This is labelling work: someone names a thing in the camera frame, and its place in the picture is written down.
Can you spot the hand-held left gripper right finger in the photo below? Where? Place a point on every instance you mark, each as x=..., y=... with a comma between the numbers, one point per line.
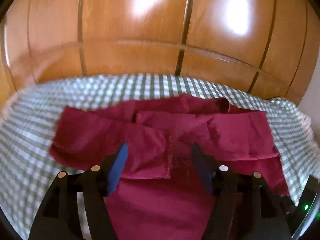
x=201, y=170

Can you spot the wooden wardrobe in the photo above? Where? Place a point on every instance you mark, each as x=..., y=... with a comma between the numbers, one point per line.
x=140, y=30

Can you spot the green checkered bedspread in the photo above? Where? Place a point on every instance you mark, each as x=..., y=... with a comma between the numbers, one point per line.
x=30, y=140

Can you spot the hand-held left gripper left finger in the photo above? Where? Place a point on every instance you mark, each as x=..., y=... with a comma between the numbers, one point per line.
x=117, y=170

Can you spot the dark red garment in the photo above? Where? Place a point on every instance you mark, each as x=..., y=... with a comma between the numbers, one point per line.
x=155, y=217

